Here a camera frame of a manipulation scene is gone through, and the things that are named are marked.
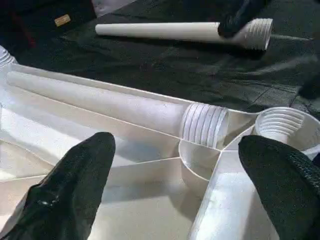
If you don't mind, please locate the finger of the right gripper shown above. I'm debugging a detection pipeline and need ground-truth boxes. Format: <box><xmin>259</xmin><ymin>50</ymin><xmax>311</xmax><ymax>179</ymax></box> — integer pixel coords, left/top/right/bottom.
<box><xmin>298</xmin><ymin>72</ymin><xmax>320</xmax><ymax>101</ymax></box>
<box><xmin>217</xmin><ymin>0</ymin><xmax>273</xmax><ymax>39</ymax></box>

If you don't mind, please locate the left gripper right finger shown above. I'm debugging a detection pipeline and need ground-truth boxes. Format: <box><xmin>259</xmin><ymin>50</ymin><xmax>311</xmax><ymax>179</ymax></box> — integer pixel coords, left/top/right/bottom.
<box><xmin>238</xmin><ymin>134</ymin><xmax>320</xmax><ymax>240</ymax></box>

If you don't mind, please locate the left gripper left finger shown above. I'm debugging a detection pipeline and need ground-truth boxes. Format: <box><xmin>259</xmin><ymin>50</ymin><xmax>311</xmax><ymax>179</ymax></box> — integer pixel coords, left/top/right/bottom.
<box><xmin>0</xmin><ymin>131</ymin><xmax>116</xmax><ymax>240</ymax></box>

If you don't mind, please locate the white plastic table top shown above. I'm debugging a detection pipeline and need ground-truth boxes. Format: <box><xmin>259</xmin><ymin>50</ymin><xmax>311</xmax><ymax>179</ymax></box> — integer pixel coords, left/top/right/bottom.
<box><xmin>0</xmin><ymin>62</ymin><xmax>320</xmax><ymax>240</ymax></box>

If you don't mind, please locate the black table mat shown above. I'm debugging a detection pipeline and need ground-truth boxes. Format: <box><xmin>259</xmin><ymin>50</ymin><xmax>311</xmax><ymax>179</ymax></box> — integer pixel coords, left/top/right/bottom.
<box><xmin>0</xmin><ymin>0</ymin><xmax>320</xmax><ymax>118</ymax></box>

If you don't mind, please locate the gold label sticker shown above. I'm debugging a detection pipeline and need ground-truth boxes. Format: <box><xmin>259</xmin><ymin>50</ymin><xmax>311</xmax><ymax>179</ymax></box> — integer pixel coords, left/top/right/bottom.
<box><xmin>54</xmin><ymin>14</ymin><xmax>72</xmax><ymax>27</ymax></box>

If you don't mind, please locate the black cabinet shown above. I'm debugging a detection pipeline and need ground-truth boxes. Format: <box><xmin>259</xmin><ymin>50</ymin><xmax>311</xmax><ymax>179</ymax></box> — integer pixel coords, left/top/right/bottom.
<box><xmin>0</xmin><ymin>0</ymin><xmax>98</xmax><ymax>49</ymax></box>

